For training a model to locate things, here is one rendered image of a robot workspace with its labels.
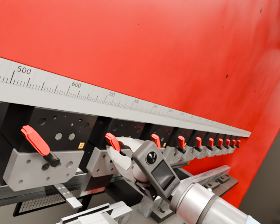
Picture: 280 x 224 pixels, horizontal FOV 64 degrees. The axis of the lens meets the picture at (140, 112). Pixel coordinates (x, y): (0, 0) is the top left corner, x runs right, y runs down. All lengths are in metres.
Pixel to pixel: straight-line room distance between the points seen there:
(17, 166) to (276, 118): 2.48
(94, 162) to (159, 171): 0.20
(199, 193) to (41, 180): 0.30
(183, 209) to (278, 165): 4.17
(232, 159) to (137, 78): 2.26
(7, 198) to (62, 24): 0.67
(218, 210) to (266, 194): 4.23
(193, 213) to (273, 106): 2.32
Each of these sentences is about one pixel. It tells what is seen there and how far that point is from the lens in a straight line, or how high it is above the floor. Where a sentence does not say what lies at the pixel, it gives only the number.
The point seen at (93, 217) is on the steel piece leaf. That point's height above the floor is 1.00.
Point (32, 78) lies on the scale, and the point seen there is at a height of 1.39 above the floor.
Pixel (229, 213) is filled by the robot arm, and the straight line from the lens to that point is 0.44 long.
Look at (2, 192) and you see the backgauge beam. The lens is 0.88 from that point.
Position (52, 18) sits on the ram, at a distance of 0.39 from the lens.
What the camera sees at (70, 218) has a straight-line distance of 0.75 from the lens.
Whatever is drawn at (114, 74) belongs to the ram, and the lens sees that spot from 0.49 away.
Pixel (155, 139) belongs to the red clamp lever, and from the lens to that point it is 0.68.
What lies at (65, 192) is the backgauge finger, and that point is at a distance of 0.84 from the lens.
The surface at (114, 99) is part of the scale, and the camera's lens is 0.52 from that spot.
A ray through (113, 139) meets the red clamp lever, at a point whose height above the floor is 1.30.
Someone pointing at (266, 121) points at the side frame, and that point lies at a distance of 2.68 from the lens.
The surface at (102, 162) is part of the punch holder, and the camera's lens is 0.59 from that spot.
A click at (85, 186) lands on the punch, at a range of 0.68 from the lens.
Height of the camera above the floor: 1.45
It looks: 8 degrees down
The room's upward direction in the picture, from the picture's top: 24 degrees clockwise
